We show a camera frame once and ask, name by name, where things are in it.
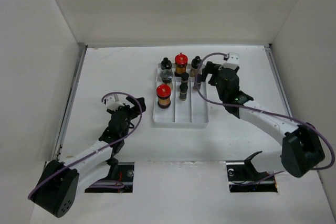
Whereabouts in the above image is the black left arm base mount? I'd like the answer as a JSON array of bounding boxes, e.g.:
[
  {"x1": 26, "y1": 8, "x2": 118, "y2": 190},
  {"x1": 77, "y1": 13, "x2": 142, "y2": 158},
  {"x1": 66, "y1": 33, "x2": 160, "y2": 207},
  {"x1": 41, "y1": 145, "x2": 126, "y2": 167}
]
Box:
[{"x1": 90, "y1": 157, "x2": 124, "y2": 189}]

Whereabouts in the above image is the black knob salt grinder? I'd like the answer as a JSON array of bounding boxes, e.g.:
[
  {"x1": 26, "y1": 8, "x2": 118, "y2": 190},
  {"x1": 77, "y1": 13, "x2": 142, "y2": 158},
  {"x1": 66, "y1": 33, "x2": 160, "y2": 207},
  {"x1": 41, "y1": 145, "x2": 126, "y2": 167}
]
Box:
[{"x1": 160, "y1": 57, "x2": 172, "y2": 71}]

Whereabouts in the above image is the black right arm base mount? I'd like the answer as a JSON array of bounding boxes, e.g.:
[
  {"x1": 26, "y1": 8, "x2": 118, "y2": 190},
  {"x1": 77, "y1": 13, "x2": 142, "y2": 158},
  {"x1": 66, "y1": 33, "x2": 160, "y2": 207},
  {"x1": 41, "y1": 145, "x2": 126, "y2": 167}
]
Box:
[{"x1": 226, "y1": 151, "x2": 275, "y2": 186}]

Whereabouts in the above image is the black knob pepper grinder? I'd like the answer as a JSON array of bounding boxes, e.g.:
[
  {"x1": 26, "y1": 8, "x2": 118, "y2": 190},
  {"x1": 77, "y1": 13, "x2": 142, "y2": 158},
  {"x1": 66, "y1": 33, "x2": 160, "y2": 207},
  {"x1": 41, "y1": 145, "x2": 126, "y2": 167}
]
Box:
[{"x1": 190, "y1": 56, "x2": 202, "y2": 77}]

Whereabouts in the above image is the red cap sauce bottle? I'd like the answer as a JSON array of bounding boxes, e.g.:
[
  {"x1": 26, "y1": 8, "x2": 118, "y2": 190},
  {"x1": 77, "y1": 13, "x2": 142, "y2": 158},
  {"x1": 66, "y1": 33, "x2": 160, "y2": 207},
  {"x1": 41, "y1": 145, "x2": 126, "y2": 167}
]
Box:
[{"x1": 175, "y1": 52, "x2": 188, "y2": 77}]

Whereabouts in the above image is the small dark spice bottle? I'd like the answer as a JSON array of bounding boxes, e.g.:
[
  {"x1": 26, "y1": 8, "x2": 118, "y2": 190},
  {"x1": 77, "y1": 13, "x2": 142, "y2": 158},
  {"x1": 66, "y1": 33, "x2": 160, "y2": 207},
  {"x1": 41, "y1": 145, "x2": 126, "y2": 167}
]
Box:
[{"x1": 193, "y1": 74, "x2": 203, "y2": 91}]

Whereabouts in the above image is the metal table rail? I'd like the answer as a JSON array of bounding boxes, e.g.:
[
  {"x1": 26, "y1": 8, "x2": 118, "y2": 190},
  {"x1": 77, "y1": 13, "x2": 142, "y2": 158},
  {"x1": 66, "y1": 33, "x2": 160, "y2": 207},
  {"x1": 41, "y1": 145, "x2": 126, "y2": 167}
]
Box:
[
  {"x1": 264, "y1": 44, "x2": 292, "y2": 117},
  {"x1": 51, "y1": 42, "x2": 88, "y2": 159}
]

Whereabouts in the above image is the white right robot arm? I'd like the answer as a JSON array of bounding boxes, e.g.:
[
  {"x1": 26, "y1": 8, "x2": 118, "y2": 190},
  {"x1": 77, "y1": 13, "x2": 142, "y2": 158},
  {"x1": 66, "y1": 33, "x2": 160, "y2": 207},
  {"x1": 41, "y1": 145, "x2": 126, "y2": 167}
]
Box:
[{"x1": 197, "y1": 61, "x2": 325, "y2": 178}]

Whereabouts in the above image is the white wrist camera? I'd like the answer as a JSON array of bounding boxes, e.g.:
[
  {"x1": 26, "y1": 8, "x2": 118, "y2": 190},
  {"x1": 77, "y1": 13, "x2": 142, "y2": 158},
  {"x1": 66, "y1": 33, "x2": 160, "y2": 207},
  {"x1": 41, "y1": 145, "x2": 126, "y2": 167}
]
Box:
[
  {"x1": 103, "y1": 97, "x2": 124, "y2": 108},
  {"x1": 222, "y1": 52, "x2": 239, "y2": 70}
]

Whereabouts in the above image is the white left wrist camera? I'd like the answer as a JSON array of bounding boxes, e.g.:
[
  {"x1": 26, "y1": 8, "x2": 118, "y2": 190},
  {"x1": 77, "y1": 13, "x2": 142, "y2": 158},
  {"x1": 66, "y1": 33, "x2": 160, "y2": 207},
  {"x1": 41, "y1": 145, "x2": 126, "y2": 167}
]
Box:
[{"x1": 103, "y1": 97, "x2": 124, "y2": 108}]

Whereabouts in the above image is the clear lid salt grinder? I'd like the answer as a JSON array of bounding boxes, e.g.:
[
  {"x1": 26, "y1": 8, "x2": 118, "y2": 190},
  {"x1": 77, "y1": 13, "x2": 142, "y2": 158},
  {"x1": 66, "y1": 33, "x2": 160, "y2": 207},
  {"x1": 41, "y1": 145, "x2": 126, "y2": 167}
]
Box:
[{"x1": 160, "y1": 69, "x2": 173, "y2": 89}]

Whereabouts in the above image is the white divided organizer tray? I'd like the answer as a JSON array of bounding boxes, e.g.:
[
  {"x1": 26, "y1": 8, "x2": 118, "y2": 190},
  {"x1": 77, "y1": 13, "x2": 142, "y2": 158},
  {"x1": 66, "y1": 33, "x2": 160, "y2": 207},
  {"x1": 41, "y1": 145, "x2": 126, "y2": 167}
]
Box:
[{"x1": 153, "y1": 77, "x2": 209, "y2": 129}]

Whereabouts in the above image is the red cap sauce jar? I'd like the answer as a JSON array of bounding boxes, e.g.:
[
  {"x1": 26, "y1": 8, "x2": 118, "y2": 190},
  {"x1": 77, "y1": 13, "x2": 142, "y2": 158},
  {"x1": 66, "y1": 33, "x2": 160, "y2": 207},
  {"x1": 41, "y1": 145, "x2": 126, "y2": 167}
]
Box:
[{"x1": 156, "y1": 84, "x2": 171, "y2": 109}]

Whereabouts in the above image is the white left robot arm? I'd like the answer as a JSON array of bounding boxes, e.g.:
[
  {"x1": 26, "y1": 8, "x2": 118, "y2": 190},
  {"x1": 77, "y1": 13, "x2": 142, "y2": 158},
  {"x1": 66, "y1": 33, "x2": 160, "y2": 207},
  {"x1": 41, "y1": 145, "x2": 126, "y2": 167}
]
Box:
[{"x1": 28, "y1": 95, "x2": 146, "y2": 218}]

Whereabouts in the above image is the right metal table rail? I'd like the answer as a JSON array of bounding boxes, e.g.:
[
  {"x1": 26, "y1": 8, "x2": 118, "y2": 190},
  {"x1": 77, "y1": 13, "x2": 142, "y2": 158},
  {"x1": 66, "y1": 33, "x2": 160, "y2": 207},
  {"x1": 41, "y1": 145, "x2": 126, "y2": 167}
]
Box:
[{"x1": 264, "y1": 44, "x2": 292, "y2": 117}]

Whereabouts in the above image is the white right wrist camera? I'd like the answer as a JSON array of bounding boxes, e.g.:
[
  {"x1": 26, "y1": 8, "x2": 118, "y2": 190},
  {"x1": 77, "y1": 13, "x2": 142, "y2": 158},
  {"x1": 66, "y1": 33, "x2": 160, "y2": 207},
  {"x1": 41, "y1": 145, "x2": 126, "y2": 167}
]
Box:
[{"x1": 222, "y1": 52, "x2": 239, "y2": 70}]

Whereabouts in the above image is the small black cap spice bottle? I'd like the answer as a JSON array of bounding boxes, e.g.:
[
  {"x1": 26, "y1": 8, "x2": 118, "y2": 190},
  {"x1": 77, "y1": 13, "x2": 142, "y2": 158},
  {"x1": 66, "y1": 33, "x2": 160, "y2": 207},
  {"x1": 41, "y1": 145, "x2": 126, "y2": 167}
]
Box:
[
  {"x1": 179, "y1": 83, "x2": 188, "y2": 101},
  {"x1": 181, "y1": 72, "x2": 189, "y2": 85}
]

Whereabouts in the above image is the left metal table rail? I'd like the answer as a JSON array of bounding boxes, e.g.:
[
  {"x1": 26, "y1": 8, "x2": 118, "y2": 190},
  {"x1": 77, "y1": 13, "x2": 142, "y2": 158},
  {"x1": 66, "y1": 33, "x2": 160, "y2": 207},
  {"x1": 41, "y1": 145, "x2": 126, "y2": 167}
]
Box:
[{"x1": 51, "y1": 42, "x2": 88, "y2": 159}]

